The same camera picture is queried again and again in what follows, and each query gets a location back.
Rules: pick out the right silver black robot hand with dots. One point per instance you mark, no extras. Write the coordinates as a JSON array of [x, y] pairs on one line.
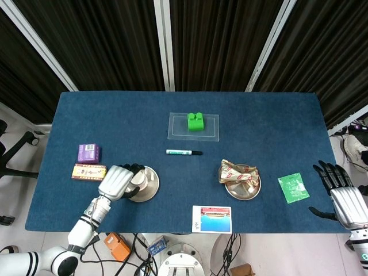
[[348, 204]]

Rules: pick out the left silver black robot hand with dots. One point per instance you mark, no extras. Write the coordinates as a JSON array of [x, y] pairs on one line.
[[115, 179]]

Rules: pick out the gold red snack wrapper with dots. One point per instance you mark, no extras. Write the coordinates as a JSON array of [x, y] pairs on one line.
[[237, 175]]

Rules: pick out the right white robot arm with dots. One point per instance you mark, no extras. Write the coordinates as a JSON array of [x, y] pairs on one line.
[[360, 247]]

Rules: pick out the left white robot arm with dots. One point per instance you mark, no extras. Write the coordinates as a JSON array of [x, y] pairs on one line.
[[80, 233]]

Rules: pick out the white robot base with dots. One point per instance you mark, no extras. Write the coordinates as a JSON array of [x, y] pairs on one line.
[[181, 263]]

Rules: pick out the yellow red flat box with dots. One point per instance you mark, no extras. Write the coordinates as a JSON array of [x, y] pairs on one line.
[[87, 172]]

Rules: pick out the round stainless steel plate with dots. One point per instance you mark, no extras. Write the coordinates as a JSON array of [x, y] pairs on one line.
[[243, 192], [151, 184]]

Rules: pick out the purple cardboard box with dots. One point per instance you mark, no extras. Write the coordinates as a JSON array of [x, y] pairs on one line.
[[88, 153]]

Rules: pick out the green sachet packet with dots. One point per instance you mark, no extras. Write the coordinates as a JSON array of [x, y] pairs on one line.
[[293, 188]]

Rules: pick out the blue table cloth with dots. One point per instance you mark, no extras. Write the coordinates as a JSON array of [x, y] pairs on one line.
[[178, 178]]

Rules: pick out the orange box device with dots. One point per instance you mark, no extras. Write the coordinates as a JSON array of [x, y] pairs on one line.
[[116, 247]]

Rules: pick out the green white marker pen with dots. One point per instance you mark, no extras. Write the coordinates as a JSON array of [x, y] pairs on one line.
[[179, 152]]

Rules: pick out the small blue printed box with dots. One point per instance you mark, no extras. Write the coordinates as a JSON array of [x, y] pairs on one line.
[[157, 245]]

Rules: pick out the green toy building brick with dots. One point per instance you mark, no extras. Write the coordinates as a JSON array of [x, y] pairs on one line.
[[195, 123]]

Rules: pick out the black office chair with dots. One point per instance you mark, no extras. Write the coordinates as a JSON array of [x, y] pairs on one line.
[[14, 161]]

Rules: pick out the clear acrylic rectangular tray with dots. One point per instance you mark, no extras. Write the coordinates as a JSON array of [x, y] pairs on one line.
[[211, 135]]

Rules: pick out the postcard with blue photo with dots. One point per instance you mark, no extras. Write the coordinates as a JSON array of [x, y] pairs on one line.
[[215, 222]]

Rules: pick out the dark pleated curtain panel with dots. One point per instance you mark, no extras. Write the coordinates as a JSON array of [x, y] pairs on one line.
[[330, 57], [23, 72], [100, 43], [215, 43]]

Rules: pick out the white frame post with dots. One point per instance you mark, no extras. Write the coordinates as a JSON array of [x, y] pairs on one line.
[[37, 43], [164, 43], [268, 43]]

